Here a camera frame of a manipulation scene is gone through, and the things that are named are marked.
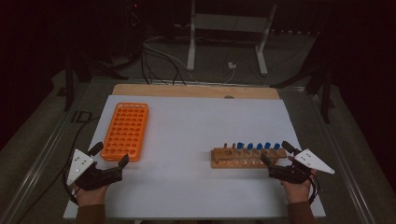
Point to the grey metal stand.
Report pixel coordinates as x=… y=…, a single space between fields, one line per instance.
x=229 y=23

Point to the person's left hand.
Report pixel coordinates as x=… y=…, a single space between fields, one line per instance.
x=91 y=197

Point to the white table mat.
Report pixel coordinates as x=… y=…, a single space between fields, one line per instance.
x=186 y=130

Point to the black floor stand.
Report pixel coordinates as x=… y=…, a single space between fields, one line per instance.
x=325 y=93
x=69 y=81

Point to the dark equipment stand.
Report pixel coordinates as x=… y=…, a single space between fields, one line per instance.
x=134 y=31

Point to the blue-capped glass test tube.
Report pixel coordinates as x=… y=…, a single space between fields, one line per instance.
x=276 y=146
x=267 y=145
x=250 y=146
x=240 y=145
x=259 y=146

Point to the orange plastic tube rack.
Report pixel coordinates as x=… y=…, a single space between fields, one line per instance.
x=126 y=130

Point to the white plug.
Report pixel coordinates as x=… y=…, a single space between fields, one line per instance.
x=232 y=65

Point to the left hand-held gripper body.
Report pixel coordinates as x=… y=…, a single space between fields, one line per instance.
x=99 y=179

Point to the black power strip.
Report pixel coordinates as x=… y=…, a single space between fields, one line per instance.
x=294 y=31

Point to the person's right hand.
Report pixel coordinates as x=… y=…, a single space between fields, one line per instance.
x=297 y=193

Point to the metal floor rail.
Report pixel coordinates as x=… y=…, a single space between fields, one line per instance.
x=40 y=161
x=339 y=155

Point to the wooden test tube rack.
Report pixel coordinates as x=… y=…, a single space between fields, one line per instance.
x=239 y=162

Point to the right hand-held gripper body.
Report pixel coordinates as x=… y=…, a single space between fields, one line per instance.
x=289 y=174

